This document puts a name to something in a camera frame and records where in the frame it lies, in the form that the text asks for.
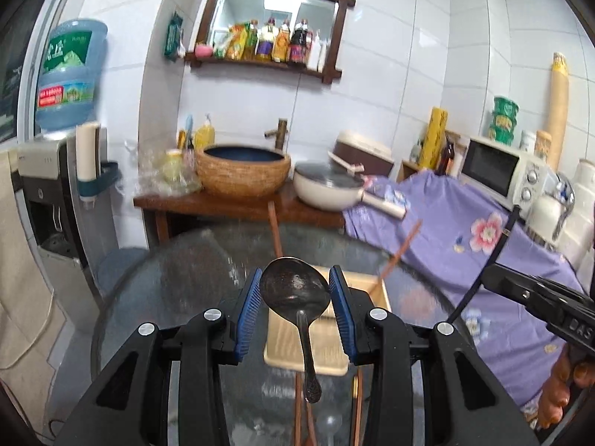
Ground tall paper cup stack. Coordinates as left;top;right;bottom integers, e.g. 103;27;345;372
545;52;570;172

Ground yellow green snack packets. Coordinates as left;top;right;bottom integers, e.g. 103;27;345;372
214;23;247;61

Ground grey water dispenser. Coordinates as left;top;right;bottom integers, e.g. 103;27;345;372
16;137;105;330

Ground white jar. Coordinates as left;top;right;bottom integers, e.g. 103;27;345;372
530;194;559;239

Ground green packet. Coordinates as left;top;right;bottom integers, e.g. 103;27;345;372
164;12;185;60

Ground brown white rice cooker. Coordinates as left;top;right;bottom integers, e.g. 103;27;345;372
328;131;395;178

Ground brown wooden chopstick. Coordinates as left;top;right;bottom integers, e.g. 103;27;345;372
353;374;365;446
294;374;308;446
304;403;321;446
370;220;423;295
267;201;284;261

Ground dark brown bottle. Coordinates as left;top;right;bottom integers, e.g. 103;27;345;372
437;132;457;175

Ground wooden framed mirror shelf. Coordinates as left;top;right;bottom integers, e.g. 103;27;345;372
184;0;356;85

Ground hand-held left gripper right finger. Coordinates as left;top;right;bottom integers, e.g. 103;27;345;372
329;265;540;446

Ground white cup dispenser teal holder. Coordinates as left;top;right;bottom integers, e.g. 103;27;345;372
75;122;122;210

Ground brass faucet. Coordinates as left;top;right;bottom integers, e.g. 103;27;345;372
264;118;289;150

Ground purple floral cloth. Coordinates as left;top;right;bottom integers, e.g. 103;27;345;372
343;169;595;421

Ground cream plastic utensil basket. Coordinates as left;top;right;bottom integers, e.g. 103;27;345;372
263;264;392;377

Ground yellow roll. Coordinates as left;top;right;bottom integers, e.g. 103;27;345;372
418;107;449;170

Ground white microwave oven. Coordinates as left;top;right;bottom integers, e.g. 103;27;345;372
459;136;556;212

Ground wooden washstand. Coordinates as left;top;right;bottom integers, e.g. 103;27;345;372
133;181;347;242

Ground blue water jug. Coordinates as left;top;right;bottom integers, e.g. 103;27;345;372
35;19;109;135

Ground shiny silver kettle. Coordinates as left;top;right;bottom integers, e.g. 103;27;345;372
554;173;578;245

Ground dark sauce bottle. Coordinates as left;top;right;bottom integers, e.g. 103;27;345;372
289;19;311;66

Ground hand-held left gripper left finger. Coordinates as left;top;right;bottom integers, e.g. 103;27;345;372
53;267;266;446

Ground black chopstick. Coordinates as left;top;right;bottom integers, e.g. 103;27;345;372
447;204;520;323

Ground dark metal spoon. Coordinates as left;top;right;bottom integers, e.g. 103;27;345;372
259;256;332;404

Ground cream pan with lid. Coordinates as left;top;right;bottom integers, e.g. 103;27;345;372
293;160;407;220

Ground woven pattern wash basin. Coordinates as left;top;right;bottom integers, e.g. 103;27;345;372
194;144;292;197

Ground cooking oil bottle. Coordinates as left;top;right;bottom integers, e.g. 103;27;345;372
244;19;258;60

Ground yellow soap bottle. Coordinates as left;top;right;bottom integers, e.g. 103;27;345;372
193;114;216;151

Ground clear plastic bag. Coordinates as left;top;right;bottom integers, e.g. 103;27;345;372
137;146;205;196

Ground purple label bottle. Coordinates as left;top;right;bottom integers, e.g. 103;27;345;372
255;17;279;62

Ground person's right hand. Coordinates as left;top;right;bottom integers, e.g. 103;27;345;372
539;348;595;429

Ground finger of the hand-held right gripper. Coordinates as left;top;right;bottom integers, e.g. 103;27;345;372
482;264;587;323

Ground yellow label bottle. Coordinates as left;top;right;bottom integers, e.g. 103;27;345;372
272;19;293;63

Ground white rice paddle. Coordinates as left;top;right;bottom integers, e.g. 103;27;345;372
328;150;366;174

